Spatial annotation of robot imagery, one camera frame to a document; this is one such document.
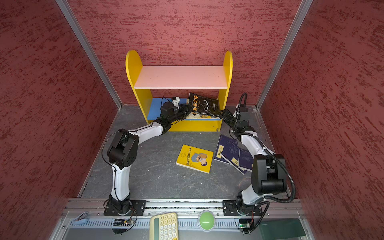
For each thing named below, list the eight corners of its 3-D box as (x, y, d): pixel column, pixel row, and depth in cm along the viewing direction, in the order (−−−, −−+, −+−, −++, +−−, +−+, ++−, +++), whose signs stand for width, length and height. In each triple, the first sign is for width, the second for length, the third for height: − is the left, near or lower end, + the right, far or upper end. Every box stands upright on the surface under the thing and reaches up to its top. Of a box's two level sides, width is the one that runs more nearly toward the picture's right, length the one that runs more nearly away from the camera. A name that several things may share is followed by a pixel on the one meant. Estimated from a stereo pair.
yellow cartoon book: (175, 164, 91) (175, 162, 90) (183, 145, 100) (182, 143, 98) (210, 173, 88) (210, 172, 86) (214, 153, 96) (215, 152, 94)
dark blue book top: (238, 169, 89) (239, 167, 87) (239, 150, 97) (240, 148, 95) (252, 172, 88) (253, 170, 86) (252, 153, 95) (253, 151, 94)
